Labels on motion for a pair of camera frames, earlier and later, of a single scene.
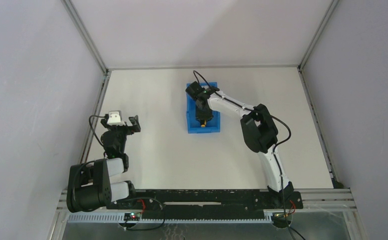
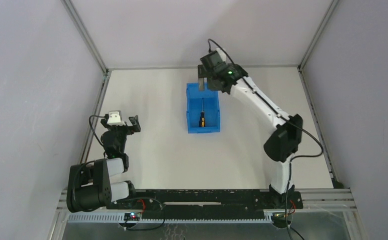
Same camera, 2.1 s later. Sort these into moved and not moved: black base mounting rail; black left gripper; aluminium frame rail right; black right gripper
Moved: black right gripper
Not moved: black base mounting rail; black left gripper; aluminium frame rail right
